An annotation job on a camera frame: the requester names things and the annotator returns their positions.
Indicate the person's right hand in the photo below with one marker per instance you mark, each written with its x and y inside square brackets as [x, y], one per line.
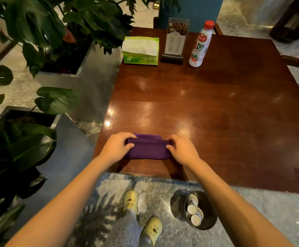
[184, 151]

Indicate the person's left hand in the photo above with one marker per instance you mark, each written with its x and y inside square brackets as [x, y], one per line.
[114, 149]

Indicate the purple cleaning cloth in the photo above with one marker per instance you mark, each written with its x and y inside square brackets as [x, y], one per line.
[149, 149]

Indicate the white paper cup blue band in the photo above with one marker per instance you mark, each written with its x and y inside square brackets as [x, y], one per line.
[196, 219]

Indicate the green tissue box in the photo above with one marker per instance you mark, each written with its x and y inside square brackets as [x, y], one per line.
[140, 52]

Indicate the white milk bottle red cap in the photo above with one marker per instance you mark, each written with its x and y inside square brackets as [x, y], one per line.
[200, 48]

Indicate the clear acrylic menu stand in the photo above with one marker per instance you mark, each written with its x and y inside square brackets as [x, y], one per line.
[175, 41]

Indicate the person's right forearm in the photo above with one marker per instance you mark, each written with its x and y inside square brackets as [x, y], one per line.
[236, 210]

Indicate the person's left forearm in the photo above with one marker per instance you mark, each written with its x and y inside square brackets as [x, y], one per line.
[62, 210]

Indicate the person's yellow left shoe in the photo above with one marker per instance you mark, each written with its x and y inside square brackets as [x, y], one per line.
[131, 200]

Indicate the person's yellow shoe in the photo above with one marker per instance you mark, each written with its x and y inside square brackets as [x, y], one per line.
[131, 200]
[152, 230]

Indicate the black waste bin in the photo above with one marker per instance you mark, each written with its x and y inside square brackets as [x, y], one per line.
[209, 216]

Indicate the person's grey patterned trousers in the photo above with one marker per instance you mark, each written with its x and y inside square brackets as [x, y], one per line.
[123, 231]

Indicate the person's yellow right shoe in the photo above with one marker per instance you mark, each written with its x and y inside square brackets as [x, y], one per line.
[152, 230]

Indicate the grey metal planter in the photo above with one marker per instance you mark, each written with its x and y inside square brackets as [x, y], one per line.
[72, 156]
[98, 92]

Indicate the small green leafy plant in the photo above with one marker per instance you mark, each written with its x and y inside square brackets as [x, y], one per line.
[28, 149]

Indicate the blue upholstered chair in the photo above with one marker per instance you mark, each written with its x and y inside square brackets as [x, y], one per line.
[195, 10]

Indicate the green upholstered wooden armchair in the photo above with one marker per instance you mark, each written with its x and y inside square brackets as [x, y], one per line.
[297, 61]

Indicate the dark wooden stand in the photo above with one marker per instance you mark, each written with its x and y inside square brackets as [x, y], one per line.
[293, 20]

